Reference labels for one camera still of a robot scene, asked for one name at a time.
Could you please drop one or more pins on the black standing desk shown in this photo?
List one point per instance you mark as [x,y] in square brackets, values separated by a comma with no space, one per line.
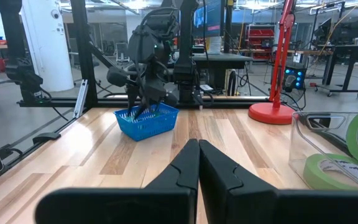
[343,49]

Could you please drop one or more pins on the black upright mast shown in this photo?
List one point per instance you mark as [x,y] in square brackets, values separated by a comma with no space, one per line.
[17,62]

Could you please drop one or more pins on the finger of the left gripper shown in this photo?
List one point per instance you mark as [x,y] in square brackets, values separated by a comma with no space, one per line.
[132,101]
[142,110]

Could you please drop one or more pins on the blue-lit display screen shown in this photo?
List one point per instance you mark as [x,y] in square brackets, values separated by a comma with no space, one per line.
[208,17]

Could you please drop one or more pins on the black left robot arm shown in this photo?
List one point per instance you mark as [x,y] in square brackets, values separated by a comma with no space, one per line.
[185,46]

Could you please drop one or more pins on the red storage shelving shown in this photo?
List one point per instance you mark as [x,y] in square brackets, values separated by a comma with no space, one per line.
[259,42]

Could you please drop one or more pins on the red desk lamp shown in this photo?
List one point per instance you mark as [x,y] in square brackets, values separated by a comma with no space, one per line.
[272,113]

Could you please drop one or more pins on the silver aluminium bracket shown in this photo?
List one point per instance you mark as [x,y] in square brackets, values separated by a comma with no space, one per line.
[81,98]

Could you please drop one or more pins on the black desk monitor pair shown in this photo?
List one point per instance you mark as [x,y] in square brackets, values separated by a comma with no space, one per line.
[348,29]

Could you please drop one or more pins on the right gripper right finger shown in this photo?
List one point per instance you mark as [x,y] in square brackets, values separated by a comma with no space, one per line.
[222,177]

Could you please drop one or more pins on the blue plastic basket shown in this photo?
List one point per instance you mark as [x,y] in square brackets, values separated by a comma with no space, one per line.
[148,124]

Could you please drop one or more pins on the black table clamp foot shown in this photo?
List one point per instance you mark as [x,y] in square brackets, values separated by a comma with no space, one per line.
[46,137]

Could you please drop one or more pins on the clear plastic bin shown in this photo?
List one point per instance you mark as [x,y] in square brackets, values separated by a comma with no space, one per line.
[297,149]

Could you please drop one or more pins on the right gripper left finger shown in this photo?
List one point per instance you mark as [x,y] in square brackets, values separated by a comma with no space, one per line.
[183,171]

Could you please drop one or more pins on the white round pillar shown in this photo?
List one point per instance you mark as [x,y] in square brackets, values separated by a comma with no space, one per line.
[47,46]

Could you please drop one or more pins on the black box with blue lights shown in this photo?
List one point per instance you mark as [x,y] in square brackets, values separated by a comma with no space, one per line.
[294,77]

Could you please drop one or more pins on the dark grey desk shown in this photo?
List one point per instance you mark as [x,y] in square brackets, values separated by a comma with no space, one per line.
[222,59]

